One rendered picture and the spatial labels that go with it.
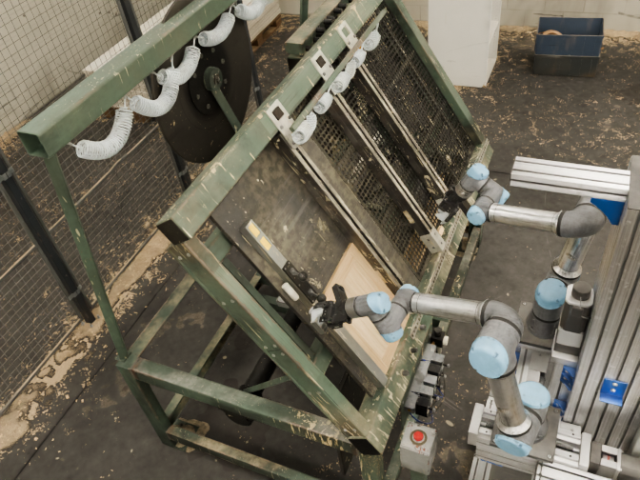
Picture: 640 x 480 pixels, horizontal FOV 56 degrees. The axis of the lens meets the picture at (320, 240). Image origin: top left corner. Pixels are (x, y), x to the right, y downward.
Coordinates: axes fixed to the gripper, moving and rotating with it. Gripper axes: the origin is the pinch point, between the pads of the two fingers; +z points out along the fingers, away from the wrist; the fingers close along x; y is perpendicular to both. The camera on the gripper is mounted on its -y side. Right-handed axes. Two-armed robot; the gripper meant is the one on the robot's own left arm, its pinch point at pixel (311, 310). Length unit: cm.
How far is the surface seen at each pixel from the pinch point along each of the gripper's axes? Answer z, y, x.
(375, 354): 10, -1, 50
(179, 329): 201, -42, 59
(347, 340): 8.1, 0.1, 28.9
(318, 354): 15.9, 8.0, 21.7
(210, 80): 44, -102, -49
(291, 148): 4, -63, -24
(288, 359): 9.9, 17.6, 1.3
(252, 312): 7.0, 8.3, -21.5
